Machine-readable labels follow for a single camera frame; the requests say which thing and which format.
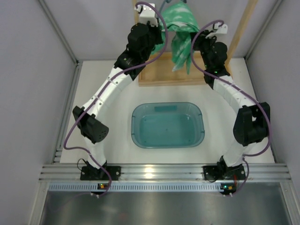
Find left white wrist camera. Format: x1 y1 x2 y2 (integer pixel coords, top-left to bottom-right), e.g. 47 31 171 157
135 4 158 27

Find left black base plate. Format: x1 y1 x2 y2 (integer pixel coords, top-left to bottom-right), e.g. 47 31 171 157
80 166 121 181

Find white slotted cable duct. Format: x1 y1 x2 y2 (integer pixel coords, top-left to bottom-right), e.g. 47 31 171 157
48 182 228 192

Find green white patterned trousers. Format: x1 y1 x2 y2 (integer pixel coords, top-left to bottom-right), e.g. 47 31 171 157
160 1 200 74

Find grey blue clothes hanger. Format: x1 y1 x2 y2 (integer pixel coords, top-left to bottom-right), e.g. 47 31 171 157
159 0 187 13

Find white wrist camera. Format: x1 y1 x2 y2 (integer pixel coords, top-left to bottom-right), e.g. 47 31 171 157
135 4 158 27
206 22 228 38

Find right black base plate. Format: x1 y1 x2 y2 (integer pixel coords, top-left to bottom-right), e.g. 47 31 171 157
203 165 246 182

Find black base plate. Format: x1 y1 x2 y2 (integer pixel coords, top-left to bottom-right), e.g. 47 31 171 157
203 165 246 182
80 166 121 181

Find teal plastic bin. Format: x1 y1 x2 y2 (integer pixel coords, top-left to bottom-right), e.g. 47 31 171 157
131 102 205 149

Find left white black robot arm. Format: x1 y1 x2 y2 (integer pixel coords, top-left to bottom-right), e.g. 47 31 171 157
72 21 168 181

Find wooden hanger rack frame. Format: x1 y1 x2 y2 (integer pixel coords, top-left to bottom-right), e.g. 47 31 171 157
138 0 258 87

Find aluminium mounting rail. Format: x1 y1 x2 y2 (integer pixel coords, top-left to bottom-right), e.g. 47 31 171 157
38 163 291 182

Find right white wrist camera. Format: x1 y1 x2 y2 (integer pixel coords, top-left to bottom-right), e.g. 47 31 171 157
206 22 228 38

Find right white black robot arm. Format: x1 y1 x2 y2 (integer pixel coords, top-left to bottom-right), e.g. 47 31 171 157
190 30 270 182

